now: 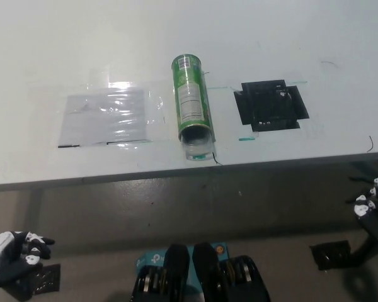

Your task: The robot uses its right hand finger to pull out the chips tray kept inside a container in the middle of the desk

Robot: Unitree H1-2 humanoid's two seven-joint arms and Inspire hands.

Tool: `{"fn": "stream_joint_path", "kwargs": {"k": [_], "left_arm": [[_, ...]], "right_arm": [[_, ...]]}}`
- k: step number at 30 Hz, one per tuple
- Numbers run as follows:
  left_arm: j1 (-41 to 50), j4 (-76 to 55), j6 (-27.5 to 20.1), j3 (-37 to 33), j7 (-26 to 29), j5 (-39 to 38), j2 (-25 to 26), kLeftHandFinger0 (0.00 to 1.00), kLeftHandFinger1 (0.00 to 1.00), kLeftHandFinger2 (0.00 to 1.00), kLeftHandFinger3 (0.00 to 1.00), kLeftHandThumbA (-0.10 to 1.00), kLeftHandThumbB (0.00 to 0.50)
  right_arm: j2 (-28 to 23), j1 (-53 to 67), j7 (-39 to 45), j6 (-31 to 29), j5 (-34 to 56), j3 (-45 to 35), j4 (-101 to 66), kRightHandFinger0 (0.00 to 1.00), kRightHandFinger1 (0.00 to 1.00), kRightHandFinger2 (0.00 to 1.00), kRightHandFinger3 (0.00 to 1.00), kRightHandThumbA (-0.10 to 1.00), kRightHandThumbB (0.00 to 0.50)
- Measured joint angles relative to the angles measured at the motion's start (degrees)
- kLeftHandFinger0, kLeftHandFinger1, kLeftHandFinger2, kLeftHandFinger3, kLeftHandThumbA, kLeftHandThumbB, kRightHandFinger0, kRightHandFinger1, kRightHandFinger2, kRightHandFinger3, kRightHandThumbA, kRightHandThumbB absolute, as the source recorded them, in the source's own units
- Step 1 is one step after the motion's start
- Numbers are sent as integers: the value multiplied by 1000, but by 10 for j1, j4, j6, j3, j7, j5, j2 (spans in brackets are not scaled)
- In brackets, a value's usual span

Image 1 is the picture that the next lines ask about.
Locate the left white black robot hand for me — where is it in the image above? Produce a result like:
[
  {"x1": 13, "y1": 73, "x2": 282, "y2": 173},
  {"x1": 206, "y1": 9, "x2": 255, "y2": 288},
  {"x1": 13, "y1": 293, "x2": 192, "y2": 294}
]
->
[{"x1": 0, "y1": 231, "x2": 56, "y2": 289}]

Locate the teal cardboard box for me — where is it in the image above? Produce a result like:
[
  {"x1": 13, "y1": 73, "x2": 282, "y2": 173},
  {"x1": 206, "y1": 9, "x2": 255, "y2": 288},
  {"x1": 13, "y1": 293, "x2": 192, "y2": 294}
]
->
[{"x1": 135, "y1": 242, "x2": 229, "y2": 287}]

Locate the green chips can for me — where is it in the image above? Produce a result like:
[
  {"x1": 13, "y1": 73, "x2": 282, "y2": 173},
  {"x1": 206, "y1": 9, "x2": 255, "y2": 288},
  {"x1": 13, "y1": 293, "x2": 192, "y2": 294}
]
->
[{"x1": 171, "y1": 53, "x2": 215, "y2": 140}]

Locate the clear plastic sheet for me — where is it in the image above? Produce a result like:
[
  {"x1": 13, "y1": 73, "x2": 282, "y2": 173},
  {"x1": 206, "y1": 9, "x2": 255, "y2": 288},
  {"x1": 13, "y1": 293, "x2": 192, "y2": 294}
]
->
[{"x1": 57, "y1": 89, "x2": 152, "y2": 148}]

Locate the black floor tape patch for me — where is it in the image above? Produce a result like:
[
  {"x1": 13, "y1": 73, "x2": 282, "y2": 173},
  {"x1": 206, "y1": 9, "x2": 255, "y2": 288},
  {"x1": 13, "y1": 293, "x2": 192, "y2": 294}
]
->
[
  {"x1": 31, "y1": 263, "x2": 61, "y2": 295},
  {"x1": 309, "y1": 240, "x2": 352, "y2": 271}
]

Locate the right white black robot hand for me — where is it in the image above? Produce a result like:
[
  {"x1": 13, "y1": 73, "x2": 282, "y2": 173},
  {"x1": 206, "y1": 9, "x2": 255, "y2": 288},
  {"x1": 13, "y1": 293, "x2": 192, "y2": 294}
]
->
[{"x1": 346, "y1": 176, "x2": 378, "y2": 243}]

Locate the black tape square patch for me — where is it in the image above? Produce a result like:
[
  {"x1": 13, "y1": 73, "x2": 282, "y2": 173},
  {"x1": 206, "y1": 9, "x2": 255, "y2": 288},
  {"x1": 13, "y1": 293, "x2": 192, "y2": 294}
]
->
[{"x1": 232, "y1": 79, "x2": 310, "y2": 133}]

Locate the clear plastic chips tray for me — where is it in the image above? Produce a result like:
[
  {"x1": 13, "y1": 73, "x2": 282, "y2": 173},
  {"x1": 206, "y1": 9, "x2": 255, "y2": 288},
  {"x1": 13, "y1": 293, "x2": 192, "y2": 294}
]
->
[{"x1": 179, "y1": 125, "x2": 217, "y2": 163}]

